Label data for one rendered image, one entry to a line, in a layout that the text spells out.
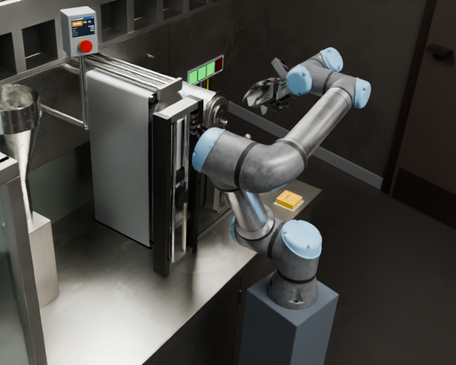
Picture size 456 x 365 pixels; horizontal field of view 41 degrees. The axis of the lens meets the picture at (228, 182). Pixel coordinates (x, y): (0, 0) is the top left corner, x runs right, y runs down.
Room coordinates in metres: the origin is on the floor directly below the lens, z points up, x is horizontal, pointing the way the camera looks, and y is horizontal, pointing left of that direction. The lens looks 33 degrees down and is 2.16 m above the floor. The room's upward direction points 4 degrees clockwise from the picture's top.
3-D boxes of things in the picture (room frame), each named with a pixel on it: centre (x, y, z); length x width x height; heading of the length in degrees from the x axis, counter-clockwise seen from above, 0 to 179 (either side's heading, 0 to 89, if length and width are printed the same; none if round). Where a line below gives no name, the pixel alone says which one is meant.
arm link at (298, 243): (1.37, -0.21, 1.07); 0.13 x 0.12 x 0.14; 59
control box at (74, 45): (1.37, 0.37, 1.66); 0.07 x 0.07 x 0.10; 37
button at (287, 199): (1.84, -0.23, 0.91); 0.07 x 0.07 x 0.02; 58
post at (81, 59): (1.37, 0.37, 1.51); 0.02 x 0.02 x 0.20
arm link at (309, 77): (1.56, -0.21, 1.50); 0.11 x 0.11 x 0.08; 59
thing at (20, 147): (1.26, 0.52, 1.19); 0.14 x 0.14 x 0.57
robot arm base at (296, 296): (1.37, -0.22, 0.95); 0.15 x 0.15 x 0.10
